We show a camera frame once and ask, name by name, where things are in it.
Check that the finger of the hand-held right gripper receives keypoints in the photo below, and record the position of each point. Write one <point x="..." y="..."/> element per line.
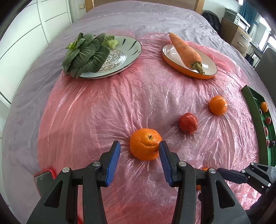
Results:
<point x="264" y="168"/>
<point x="232" y="175"/>

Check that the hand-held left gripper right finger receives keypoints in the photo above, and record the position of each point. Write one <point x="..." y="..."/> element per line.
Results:
<point x="167" y="163"/>

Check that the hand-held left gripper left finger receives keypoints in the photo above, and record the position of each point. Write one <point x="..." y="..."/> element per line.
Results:
<point x="113" y="163"/>

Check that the large orange mandarin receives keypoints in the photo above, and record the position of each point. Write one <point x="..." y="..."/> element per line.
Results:
<point x="143" y="144"/>

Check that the red plum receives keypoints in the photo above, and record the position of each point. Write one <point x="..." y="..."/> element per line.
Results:
<point x="268" y="120"/>
<point x="266" y="131"/>
<point x="187" y="123"/>

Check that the green metal tray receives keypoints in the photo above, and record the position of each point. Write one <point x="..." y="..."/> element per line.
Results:
<point x="252" y="101"/>

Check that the pink plastic sheet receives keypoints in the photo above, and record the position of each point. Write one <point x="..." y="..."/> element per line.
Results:
<point x="107" y="103"/>

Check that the smartphone in red case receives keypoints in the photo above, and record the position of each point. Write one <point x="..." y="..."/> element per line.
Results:
<point x="44" y="181"/>

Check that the grey chair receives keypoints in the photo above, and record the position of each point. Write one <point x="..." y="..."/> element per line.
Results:
<point x="267" y="64"/>

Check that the orange rimmed oval plate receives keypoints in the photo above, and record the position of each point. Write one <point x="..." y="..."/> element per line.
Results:
<point x="172" y="53"/>

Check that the bok choy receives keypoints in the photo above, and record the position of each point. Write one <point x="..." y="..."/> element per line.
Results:
<point x="86" y="56"/>

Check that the patterned white plate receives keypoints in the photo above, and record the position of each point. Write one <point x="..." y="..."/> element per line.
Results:
<point x="127" y="51"/>

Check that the carrot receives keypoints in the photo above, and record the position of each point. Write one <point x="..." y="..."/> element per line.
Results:
<point x="185" y="51"/>

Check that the wooden drawer cabinet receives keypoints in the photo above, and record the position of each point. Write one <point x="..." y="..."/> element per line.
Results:
<point x="239" y="38"/>

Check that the window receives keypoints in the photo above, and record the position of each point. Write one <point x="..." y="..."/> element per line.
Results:
<point x="266" y="28"/>

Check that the white printer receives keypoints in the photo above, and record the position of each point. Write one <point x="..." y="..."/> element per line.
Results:
<point x="242" y="21"/>

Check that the black backpack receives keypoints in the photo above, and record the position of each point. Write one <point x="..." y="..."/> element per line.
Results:
<point x="212" y="20"/>

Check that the grey storage box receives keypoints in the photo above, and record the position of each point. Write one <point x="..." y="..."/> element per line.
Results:
<point x="229" y="15"/>

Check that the white wardrobe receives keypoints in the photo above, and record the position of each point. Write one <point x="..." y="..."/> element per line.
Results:
<point x="25" y="32"/>

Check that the long teal curtain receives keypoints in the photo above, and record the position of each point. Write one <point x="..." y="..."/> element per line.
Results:
<point x="248" y="10"/>

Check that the wooden headboard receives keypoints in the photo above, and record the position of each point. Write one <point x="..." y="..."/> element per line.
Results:
<point x="89" y="5"/>

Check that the wall switch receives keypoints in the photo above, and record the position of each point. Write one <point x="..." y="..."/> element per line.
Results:
<point x="81" y="6"/>

